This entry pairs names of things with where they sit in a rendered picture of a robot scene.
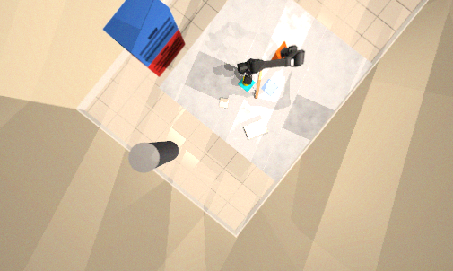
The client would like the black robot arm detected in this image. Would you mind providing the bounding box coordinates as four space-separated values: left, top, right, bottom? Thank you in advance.
237 44 306 74

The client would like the cream flat square tile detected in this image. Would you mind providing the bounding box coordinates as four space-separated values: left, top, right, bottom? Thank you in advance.
219 98 229 109

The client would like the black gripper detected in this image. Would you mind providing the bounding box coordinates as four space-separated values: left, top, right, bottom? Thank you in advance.
243 74 253 85

